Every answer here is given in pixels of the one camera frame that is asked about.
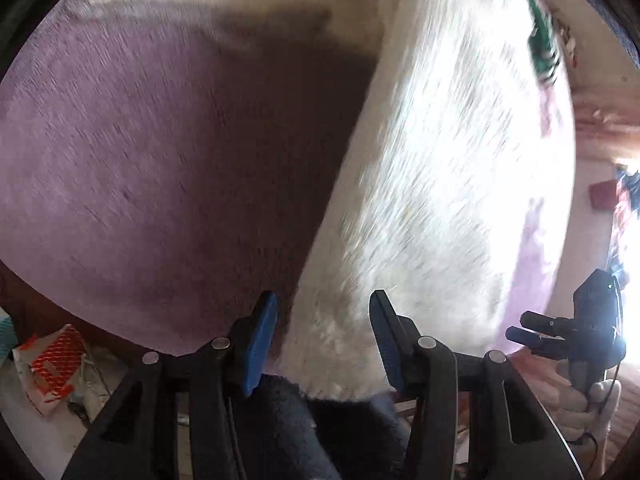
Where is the white fluffy sweater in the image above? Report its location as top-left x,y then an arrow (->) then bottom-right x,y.
278,0 -> 573,401

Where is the white gloved right hand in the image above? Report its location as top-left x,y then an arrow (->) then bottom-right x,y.
554,379 -> 622,441

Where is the red white patterned bag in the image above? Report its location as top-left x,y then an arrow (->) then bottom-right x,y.
12,324 -> 87,417

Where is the black garment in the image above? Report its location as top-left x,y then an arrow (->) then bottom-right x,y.
233,375 -> 410,479

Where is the pink window curtain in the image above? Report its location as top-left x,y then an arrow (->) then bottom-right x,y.
572,84 -> 640,164

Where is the floral purple bed blanket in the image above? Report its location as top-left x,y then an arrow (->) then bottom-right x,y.
1,0 -> 381,354

